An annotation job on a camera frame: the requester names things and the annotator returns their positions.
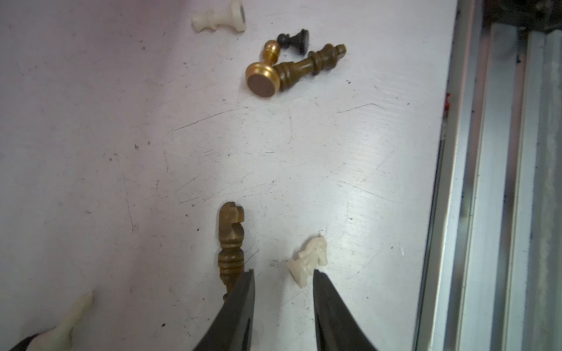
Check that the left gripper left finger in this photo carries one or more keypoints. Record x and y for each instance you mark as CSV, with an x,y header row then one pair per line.
x,y
233,326

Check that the brown wooden knight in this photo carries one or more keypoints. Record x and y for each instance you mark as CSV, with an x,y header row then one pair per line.
x,y
231,236

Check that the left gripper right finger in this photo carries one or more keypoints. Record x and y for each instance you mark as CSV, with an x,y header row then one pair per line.
x,y
336,328

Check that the small black pawn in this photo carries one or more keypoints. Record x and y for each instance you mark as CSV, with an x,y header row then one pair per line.
x,y
299,42

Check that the white knight piece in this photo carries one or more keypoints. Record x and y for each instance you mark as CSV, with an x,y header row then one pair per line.
x,y
312,256

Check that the black and white pawn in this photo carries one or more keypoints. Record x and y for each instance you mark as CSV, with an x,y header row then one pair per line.
x,y
233,16

